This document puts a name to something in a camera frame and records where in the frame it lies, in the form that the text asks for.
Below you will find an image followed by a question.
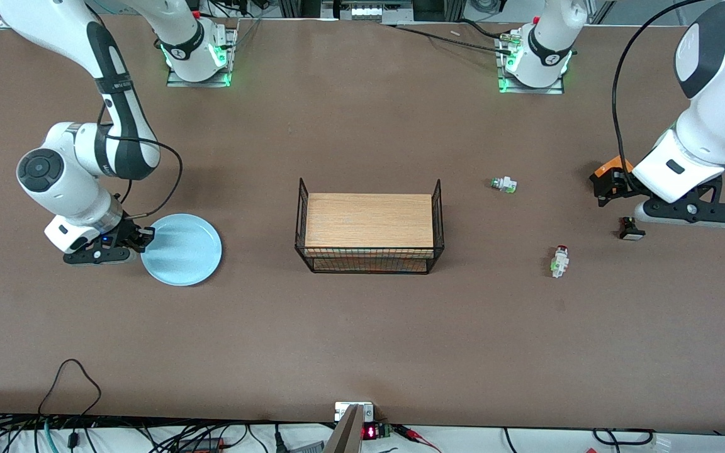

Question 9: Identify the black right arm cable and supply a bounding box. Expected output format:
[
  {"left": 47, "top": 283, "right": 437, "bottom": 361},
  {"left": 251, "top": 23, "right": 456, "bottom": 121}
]
[{"left": 99, "top": 104, "right": 184, "bottom": 220}]

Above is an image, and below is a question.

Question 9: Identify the light blue plate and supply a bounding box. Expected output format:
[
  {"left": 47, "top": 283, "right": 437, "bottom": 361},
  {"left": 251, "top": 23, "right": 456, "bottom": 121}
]
[{"left": 140, "top": 213, "right": 223, "bottom": 287}]

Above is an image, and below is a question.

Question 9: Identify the metal frame white connector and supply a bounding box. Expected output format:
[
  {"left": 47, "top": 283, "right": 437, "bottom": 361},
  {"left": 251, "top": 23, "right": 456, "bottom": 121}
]
[{"left": 322, "top": 0, "right": 413, "bottom": 23}]

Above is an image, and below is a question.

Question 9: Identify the black wire rack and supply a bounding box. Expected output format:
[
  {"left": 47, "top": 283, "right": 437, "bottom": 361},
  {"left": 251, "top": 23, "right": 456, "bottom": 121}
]
[{"left": 294, "top": 177, "right": 446, "bottom": 276}]

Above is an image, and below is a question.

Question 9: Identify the wooden shelf board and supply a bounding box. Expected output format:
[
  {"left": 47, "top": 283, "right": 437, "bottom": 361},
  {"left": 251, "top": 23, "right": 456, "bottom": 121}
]
[{"left": 305, "top": 193, "right": 434, "bottom": 249}]

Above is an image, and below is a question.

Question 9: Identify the grey camera pole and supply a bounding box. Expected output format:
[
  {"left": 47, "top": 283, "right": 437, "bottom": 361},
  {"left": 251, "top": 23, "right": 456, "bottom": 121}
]
[{"left": 323, "top": 404, "right": 364, "bottom": 453}]

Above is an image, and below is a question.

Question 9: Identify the thin black looped cable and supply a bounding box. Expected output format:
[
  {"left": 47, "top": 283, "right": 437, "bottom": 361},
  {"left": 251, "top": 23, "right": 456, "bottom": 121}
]
[{"left": 38, "top": 359, "right": 103, "bottom": 419}]

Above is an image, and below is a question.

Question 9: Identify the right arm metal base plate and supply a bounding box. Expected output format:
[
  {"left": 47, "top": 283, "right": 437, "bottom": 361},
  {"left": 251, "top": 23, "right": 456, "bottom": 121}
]
[{"left": 166, "top": 28, "right": 237, "bottom": 88}]

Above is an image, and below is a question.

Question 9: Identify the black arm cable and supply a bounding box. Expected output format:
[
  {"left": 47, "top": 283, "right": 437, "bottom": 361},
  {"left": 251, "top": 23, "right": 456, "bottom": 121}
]
[
  {"left": 99, "top": 104, "right": 184, "bottom": 220},
  {"left": 611, "top": 0, "right": 700, "bottom": 189}
]

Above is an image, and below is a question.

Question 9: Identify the red probe wire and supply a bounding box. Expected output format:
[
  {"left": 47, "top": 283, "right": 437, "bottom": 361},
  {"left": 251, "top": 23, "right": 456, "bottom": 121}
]
[{"left": 394, "top": 425, "right": 444, "bottom": 453}]

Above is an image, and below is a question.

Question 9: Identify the white metal bracket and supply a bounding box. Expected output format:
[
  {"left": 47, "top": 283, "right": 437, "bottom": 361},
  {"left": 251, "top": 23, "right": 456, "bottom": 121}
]
[{"left": 335, "top": 401, "right": 375, "bottom": 422}]

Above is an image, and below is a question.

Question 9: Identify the black square pushbutton white cap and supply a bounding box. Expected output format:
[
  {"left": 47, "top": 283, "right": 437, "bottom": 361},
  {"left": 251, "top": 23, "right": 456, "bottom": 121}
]
[{"left": 618, "top": 216, "right": 646, "bottom": 242}]

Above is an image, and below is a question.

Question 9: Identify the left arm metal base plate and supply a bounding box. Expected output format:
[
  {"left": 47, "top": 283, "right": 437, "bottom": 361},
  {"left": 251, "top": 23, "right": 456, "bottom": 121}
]
[{"left": 495, "top": 31, "right": 566, "bottom": 96}]

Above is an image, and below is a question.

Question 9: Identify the black power adapter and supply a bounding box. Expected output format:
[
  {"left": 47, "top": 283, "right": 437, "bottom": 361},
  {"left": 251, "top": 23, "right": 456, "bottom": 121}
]
[{"left": 177, "top": 437, "right": 225, "bottom": 452}]

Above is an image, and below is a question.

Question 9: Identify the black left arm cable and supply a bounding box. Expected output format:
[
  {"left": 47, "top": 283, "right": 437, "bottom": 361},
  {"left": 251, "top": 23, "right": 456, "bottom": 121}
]
[{"left": 611, "top": 0, "right": 700, "bottom": 189}]

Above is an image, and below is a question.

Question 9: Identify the red pushbutton switch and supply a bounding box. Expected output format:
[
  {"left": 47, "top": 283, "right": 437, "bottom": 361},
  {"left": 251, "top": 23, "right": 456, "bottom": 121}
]
[{"left": 550, "top": 245, "right": 570, "bottom": 279}]

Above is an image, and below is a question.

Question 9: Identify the orange switch enclosure box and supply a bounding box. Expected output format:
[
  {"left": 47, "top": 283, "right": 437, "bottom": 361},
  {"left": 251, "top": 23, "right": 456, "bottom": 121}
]
[{"left": 590, "top": 155, "right": 635, "bottom": 189}]

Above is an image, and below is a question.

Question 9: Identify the long black table cable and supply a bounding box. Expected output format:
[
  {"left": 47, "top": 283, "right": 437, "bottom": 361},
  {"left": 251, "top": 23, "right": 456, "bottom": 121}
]
[{"left": 383, "top": 23, "right": 515, "bottom": 56}]

